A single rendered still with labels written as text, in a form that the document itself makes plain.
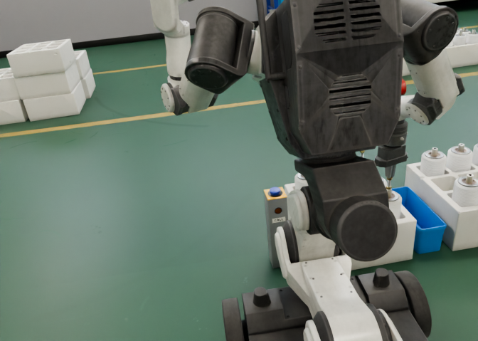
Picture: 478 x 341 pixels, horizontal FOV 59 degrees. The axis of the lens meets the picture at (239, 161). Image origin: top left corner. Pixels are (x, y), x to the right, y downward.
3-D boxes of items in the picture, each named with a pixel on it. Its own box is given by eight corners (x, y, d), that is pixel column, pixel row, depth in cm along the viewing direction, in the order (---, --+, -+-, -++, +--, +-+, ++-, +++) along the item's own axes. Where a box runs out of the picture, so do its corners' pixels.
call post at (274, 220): (290, 265, 163) (287, 197, 149) (272, 269, 162) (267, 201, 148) (286, 254, 169) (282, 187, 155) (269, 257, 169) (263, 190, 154)
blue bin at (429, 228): (444, 250, 162) (448, 226, 157) (417, 255, 161) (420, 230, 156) (405, 208, 189) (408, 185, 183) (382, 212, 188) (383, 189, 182)
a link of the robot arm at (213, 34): (219, 97, 96) (235, 65, 83) (180, 87, 94) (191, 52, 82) (227, 55, 100) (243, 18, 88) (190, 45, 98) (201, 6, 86)
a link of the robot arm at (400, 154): (396, 151, 154) (398, 121, 148) (415, 161, 146) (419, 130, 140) (367, 160, 150) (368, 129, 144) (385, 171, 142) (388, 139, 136)
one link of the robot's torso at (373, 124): (449, 151, 78) (436, -51, 73) (269, 179, 75) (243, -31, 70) (379, 142, 107) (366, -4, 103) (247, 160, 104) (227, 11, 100)
